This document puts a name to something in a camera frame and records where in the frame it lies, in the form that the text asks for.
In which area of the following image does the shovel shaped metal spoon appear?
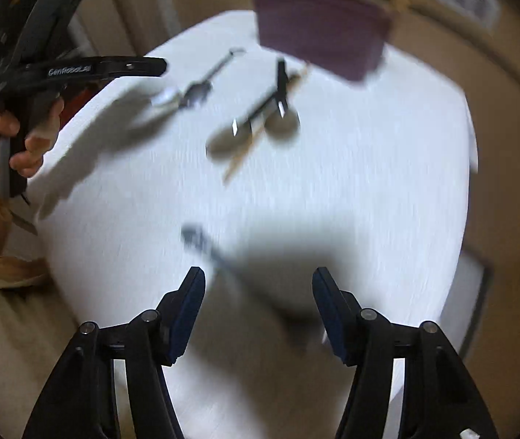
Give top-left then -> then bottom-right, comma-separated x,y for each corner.
179,48 -> 246,109

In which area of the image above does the black handled steel spoon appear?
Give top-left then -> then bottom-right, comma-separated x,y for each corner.
204,56 -> 289,161
264,59 -> 302,142

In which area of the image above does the wooden spoon in caddy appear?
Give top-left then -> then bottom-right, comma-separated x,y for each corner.
388,0 -> 410,15

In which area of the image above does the white textured table mat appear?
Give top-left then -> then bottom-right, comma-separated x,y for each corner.
28,11 -> 476,438

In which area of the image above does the purple plastic utensil caddy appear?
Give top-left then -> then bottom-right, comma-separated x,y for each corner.
254,0 -> 392,82

